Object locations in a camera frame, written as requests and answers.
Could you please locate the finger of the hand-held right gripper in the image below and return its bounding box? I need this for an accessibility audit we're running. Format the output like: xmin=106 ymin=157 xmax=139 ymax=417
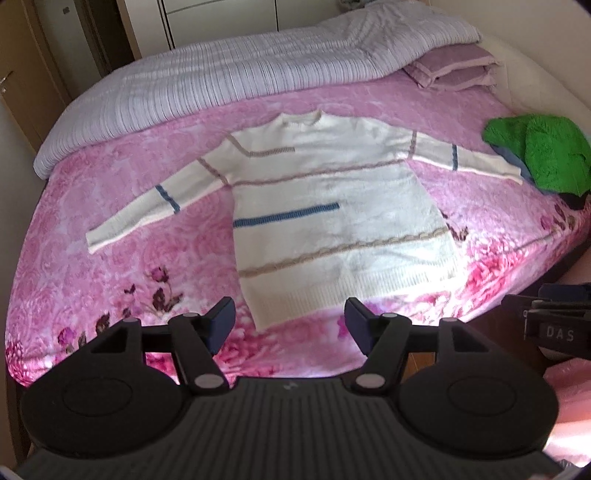
xmin=540 ymin=284 xmax=591 ymax=302
xmin=502 ymin=298 xmax=591 ymax=317

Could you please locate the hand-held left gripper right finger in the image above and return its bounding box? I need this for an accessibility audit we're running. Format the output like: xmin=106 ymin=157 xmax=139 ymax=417
xmin=346 ymin=298 xmax=502 ymax=395

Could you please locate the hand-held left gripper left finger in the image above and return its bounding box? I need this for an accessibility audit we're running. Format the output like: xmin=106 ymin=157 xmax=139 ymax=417
xmin=90 ymin=298 xmax=236 ymax=395

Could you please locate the white striped sweater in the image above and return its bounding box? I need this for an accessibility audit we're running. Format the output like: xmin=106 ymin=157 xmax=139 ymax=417
xmin=85 ymin=111 xmax=525 ymax=330

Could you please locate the green knit sweater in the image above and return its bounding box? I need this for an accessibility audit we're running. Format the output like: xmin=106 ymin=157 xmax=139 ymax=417
xmin=482 ymin=114 xmax=591 ymax=195

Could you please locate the light blue garment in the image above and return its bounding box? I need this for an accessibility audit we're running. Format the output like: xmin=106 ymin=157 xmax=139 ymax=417
xmin=492 ymin=143 xmax=536 ymax=185

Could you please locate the pink floral blanket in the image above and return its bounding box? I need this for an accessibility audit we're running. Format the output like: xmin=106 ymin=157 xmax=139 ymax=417
xmin=4 ymin=74 xmax=591 ymax=386

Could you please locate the striped lilac quilt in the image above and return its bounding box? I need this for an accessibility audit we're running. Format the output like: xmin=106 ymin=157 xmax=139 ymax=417
xmin=33 ymin=7 xmax=481 ymax=178

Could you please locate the purple pillow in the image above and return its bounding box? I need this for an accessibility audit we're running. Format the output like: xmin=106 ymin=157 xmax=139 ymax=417
xmin=402 ymin=44 xmax=502 ymax=90

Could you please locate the white wardrobe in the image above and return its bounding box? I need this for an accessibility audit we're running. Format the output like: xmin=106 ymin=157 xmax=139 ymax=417
xmin=117 ymin=0 xmax=432 ymax=58

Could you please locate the wooden door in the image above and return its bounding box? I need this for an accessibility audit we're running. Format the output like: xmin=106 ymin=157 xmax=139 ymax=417
xmin=0 ymin=0 xmax=107 ymax=158

